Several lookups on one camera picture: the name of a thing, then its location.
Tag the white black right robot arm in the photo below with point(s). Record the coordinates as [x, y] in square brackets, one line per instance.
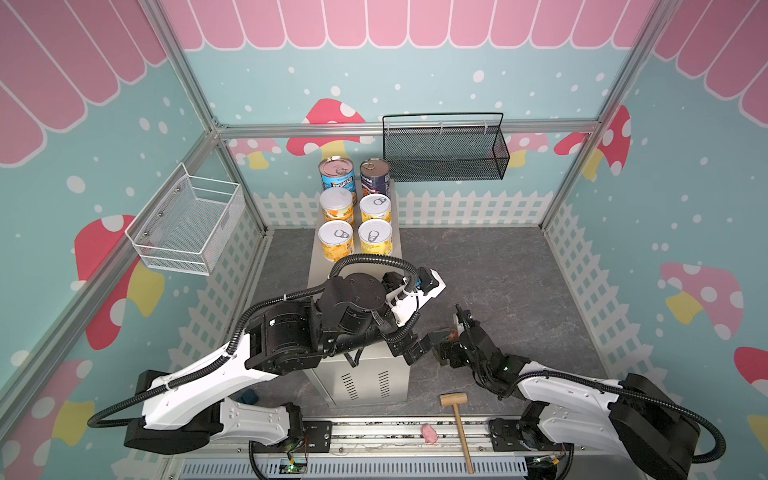
[632, 417]

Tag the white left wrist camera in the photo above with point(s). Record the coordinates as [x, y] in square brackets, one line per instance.
[403, 305]

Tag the white wire mesh basket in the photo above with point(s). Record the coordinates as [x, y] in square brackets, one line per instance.
[187, 224]

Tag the white lid small can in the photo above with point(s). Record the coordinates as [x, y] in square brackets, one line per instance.
[375, 207]

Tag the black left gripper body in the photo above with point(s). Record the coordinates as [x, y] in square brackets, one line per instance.
[402, 346]

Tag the yellow can silver lid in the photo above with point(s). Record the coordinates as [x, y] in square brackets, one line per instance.
[336, 239]

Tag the grey metal cabinet counter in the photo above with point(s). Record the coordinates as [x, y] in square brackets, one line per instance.
[379, 378]

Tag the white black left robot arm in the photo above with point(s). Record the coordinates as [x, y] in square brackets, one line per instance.
[366, 299]

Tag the black wire mesh basket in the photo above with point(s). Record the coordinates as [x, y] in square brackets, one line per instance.
[437, 147]

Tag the green yellow white lid can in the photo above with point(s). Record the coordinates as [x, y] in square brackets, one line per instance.
[337, 204]

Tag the wooden mallet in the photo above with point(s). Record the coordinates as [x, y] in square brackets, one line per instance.
[455, 401]

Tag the teal small block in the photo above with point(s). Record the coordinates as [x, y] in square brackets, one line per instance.
[249, 397]

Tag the pink eraser blob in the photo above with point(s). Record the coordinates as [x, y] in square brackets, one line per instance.
[429, 434]

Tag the dark chopped tomatoes can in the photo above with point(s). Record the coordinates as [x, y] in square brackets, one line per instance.
[375, 177]

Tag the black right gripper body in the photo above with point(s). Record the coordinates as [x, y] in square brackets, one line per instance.
[466, 339]

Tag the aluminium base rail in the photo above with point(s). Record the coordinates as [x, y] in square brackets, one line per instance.
[394, 449]

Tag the blue chicken noodle soup can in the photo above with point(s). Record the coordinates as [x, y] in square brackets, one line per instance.
[338, 171]

